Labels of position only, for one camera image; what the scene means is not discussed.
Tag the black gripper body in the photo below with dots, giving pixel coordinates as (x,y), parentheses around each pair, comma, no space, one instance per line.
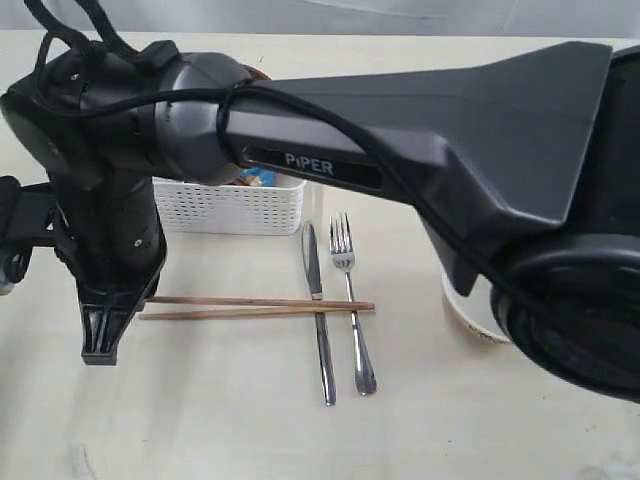
(100,167)

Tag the silver table knife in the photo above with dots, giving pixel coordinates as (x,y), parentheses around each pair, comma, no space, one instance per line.
(313,277)

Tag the white plastic perforated basket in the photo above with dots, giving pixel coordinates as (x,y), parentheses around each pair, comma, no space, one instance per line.
(231,209)

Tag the blue chip bag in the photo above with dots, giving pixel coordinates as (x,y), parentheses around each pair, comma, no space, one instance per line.
(255,177)

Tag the silver metal fork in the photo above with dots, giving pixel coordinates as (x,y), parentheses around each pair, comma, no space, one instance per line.
(343,258)

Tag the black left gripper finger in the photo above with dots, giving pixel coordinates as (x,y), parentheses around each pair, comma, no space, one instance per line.
(103,327)

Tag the white ceramic bowl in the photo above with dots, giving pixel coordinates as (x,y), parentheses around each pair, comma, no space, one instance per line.
(474,311)

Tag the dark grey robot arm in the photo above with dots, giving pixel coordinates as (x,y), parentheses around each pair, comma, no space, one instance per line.
(524,171)

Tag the brown round plate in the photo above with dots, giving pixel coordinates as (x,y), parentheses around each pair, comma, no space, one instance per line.
(256,74)

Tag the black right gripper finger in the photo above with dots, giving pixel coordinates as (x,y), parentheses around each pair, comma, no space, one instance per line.
(145,289)

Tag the wooden chopstick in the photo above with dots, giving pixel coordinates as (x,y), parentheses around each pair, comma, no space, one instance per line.
(239,313)
(259,302)

